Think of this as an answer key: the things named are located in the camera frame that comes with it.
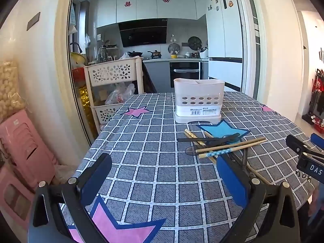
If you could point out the white plastic storage rack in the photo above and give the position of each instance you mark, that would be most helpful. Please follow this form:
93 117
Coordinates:
111 73

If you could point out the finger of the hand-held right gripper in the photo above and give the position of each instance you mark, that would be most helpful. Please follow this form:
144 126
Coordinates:
317 139
298 145

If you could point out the gold foil wrapping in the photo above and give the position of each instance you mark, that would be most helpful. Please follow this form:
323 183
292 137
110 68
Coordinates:
86 106

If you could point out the blue patterned chopstick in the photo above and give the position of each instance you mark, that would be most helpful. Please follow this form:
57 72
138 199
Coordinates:
215 153

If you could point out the black cooking pot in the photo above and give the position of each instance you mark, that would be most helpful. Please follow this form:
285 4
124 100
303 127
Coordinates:
155 54

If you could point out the white plastic bag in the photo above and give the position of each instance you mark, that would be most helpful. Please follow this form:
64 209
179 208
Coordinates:
126 56

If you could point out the dark grey spoon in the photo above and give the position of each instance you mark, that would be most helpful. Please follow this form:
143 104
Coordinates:
191 150

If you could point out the white plastic utensil holder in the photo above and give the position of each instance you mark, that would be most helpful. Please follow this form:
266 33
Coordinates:
197 106

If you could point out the yellow plastic bowl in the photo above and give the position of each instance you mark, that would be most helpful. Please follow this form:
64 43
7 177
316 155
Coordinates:
78 57

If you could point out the pink plastic stool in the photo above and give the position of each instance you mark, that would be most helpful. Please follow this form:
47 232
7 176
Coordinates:
25 141
12 202

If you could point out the black built-in oven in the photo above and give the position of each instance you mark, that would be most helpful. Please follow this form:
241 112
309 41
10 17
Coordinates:
184 73

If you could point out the black wok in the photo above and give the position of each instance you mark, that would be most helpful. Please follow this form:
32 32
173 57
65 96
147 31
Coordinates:
135 54

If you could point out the bamboo chopstick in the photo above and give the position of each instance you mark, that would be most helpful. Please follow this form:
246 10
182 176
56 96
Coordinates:
259 176
250 141
253 144

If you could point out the metal kitchen faucet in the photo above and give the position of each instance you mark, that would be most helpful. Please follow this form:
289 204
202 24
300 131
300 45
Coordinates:
76 45

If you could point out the grey checked tablecloth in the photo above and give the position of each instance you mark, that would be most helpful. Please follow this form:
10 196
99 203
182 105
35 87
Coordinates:
151 172

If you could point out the white refrigerator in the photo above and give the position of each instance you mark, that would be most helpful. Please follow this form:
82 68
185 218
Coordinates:
222 30

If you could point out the clear plastic bag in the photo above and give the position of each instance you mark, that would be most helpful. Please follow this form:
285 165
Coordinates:
119 93

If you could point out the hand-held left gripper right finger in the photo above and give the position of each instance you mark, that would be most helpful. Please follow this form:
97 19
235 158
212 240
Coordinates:
231 182

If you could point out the black range hood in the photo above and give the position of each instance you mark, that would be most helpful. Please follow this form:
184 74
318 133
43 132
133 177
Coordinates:
143 33

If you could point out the bag of beige balls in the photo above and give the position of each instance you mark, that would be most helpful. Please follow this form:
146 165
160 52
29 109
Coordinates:
10 91

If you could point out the grey wall switch plate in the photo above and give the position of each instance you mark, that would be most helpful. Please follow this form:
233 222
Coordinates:
33 21

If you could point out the red and black equipment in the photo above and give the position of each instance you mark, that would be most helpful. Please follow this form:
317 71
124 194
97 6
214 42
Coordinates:
316 98

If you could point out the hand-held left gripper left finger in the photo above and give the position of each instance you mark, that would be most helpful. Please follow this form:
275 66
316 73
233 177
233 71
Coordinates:
96 179

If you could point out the round metal strainer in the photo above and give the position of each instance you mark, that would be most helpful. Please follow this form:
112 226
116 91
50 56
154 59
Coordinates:
174 48

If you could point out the beige patterned chopstick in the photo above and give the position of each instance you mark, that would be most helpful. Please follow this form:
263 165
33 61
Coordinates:
191 136
195 135

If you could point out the white wall cabinets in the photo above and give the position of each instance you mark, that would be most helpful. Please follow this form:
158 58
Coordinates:
146 7

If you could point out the white rice cooker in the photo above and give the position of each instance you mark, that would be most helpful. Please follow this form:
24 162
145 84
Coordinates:
204 53

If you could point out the round black hanging pan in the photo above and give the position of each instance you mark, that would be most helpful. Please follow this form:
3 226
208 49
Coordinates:
194 42

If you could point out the grey kitchen counter cabinet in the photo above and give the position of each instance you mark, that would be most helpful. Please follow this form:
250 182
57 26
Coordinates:
157 73

